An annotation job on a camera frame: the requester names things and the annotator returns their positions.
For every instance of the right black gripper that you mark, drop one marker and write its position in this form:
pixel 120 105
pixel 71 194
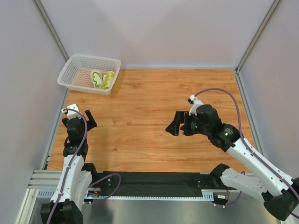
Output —
pixel 184 124

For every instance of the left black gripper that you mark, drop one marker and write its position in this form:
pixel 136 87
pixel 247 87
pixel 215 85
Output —
pixel 78 120

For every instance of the yellow-green crocodile towel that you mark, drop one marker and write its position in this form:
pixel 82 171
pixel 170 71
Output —
pixel 108 80

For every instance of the dark green patterned towel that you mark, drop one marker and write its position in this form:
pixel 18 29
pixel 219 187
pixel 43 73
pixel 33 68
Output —
pixel 97 79

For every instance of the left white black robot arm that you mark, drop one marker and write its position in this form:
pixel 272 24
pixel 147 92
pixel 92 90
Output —
pixel 65 206

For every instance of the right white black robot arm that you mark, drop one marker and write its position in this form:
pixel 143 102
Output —
pixel 278 191

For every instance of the white plastic mesh basket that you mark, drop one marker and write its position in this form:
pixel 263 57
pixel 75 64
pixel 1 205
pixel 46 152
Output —
pixel 76 73

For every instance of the black cloth strip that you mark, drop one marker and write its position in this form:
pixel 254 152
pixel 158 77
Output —
pixel 158 184

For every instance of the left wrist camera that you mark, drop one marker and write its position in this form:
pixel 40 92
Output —
pixel 72 111

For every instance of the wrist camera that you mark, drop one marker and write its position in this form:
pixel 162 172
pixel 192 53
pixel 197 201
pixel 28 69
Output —
pixel 72 111
pixel 194 104

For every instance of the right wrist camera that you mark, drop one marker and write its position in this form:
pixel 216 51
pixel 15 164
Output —
pixel 194 104

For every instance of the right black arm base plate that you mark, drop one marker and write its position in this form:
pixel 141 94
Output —
pixel 207 181

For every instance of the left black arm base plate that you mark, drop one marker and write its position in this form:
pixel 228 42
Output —
pixel 103 180

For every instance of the grey slotted cable duct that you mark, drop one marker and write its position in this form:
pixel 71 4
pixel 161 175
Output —
pixel 206 196

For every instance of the right aluminium frame post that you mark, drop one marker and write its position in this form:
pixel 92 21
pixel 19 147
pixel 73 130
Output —
pixel 262 27

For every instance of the aluminium frame post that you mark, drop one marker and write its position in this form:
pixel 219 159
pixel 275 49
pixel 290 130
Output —
pixel 46 19
pixel 262 27

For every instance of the left aluminium frame post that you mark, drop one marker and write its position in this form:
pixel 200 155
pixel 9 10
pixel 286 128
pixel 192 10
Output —
pixel 46 19

